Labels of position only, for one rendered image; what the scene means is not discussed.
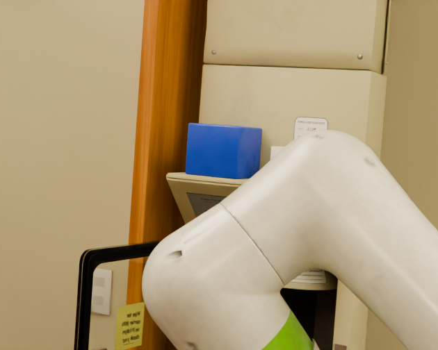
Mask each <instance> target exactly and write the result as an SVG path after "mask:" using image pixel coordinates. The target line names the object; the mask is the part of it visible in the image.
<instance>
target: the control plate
mask: <svg viewBox="0 0 438 350"><path fill-rule="evenodd" d="M186 194H187V195H188V198H189V201H190V204H191V206H192V208H193V211H194V213H195V216H196V217H199V216H200V215H201V214H203V213H205V212H206V211H208V210H209V209H211V208H212V207H214V206H216V205H217V204H219V203H220V202H221V201H222V200H223V199H225V198H226V197H222V196H215V195H208V194H196V193H188V192H187V193H186Z"/></svg>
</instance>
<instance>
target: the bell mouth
mask: <svg viewBox="0 0 438 350"><path fill-rule="evenodd" d="M337 285H338V278H337V277H336V276H335V275H333V274H331V273H330V272H328V271H325V270H323V269H310V270H307V271H305V272H303V273H301V274H300V275H299V276H297V277H296V278H294V279H293V280H292V281H291V282H289V283H288V284H286V285H285V286H284V287H283V288H288V289H295V290H334V289H337Z"/></svg>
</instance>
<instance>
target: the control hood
mask: <svg viewBox="0 0 438 350"><path fill-rule="evenodd" d="M166 179H167V181H168V184H169V186H170V189H171V191H172V194H173V196H174V198H175V201H176V203H177V205H178V208H179V211H180V213H181V216H182V217H183V220H184V223H185V224H187V223H189V222H191V221H192V220H194V219H195V218H196V216H195V213H194V211H193V208H192V206H191V204H190V201H189V198H188V195H187V194H186V193H187V192H188V193H196V194H208V195H215V196H222V197H228V196H229V195H230V194H231V193H232V192H234V191H235V190H236V189H238V188H239V187H240V186H241V185H242V184H244V183H245V182H246V181H247V180H248V179H249V178H243V179H232V178H218V177H210V176H196V175H189V174H186V173H185V172H177V173H168V174H166Z"/></svg>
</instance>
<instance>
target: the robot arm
mask: <svg viewBox="0 0 438 350"><path fill-rule="evenodd" d="M310 269H323V270H325V271H328V272H330V273H331V274H333V275H335V276H336V277H337V278H338V279H339V280H340V281H341V282H342V283H343V284H344V285H345V286H346V287H347V288H348V289H349V290H350V291H351V292H352V293H353V294H354V295H355V296H356V297H357V298H358V299H359V300H360V301H361V302H362V303H363V304H364V305H365V306H366V307H367V308H368V309H369V310H370V311H371V312H372V313H373V314H374V315H375V316H376V317H377V318H378V319H379V320H380V321H381V322H382V323H383V324H384V325H385V326H386V327H387V328H388V329H389V330H390V331H391V332H392V333H393V334H394V335H395V336H396V337H397V338H398V339H399V340H400V342H401V343H402V344H403V345H404V346H405V347H406V348H407V349H408V350H438V230H437V229H436V228H435V227H434V226H433V225H432V224H431V223H430V221H429V220H428V219H427V218H426V217H425V215H424V214H423V213H422V212H421V211H420V210H419V209H418V208H417V207H416V205H415V204H414V203H413V201H412V200H411V199H410V198H409V197H408V195H407V194H406V192H405V191H404V190H403V189H402V187H401V186H400V185H399V184H398V183H397V181H396V180H395V179H394V177H393V176H392V175H391V174H390V173H389V171H388V170H387V168H386V167H385V166H384V165H383V164H382V162H381V161H380V159H379V158H378V157H377V156H376V154H375V153H374V152H373V151H372V149H371V148H370V147H369V146H368V145H366V144H365V143H364V142H362V141H361V140H360V139H358V138H356V137H355V136H352V135H350V134H347V133H344V132H341V131H333V130H321V131H313V132H310V133H306V134H304V135H301V136H300V137H298V138H296V139H294V140H293V141H292V142H290V143H289V144H287V145H286V146H285V147H284V148H283V149H282V150H281V151H280V152H279V153H278V154H277V155H276V156H275V157H274V158H273V159H272V160H270V161H269V162H268V163H267V164H266V165H265V166H264V167H262V168H261V169H260V170H259V171H258V172H257V173H256V174H255V175H254V176H252V177H251V178H250V179H248V180H247V181H246V182H245V183H244V184H242V185H241V186H240V187H239V188H238V189H236V190H235V191H234V192H232V193H231V194H230V195H229V196H228V197H226V198H225V199H223V200H222V201H221V202H220V203H219V204H217V205H216V206H214V207H212V208H211V209H209V210H208V211H206V212H204V213H203V214H201V215H200V216H199V217H196V218H195V219H194V220H192V221H191V222H189V223H187V224H186V225H184V226H182V227H181V228H179V229H178V230H176V231H175V232H173V233H171V234H170V235H169V236H167V237H165V238H164V239H163V240H162V241H161V242H159V243H158V245H157V246H156V247H155V248H154V250H153V251H152V252H151V254H150V256H149V258H148V259H147V262H146V264H145V268H144V271H143V279H142V292H143V299H144V302H145V306H146V308H147V311H148V313H149V314H150V316H151V317H152V319H153V320H154V322H155V323H156V324H157V326H158V327H159V328H160V329H161V330H162V331H163V333H164V334H165V335H166V336H167V338H168V339H169V340H170V341H171V343H173V345H174V346H175V347H176V348H177V350H320V349H319V348H318V345H317V344H316V342H315V340H314V339H313V338H312V341H311V340H310V338H309V336H308V335H307V333H306V332H305V330H304V329H303V327H302V326H301V324H300V322H299V321H298V320H297V318H296V317H295V315H294V314H293V312H292V311H291V309H290V308H289V306H288V305H287V303H286V302H285V300H284V299H283V298H282V296H281V294H280V290H281V289H282V288H283V287H284V286H285V285H286V284H288V283H289V282H291V281H292V280H293V279H294V278H296V277H297V276H299V275H300V274H301V273H303V272H305V271H307V270H310Z"/></svg>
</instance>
